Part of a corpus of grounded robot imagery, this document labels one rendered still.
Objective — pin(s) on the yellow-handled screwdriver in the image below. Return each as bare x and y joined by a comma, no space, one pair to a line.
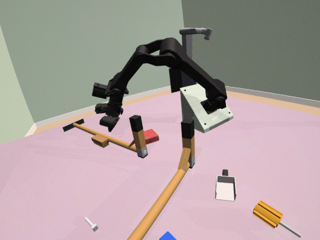
271,216

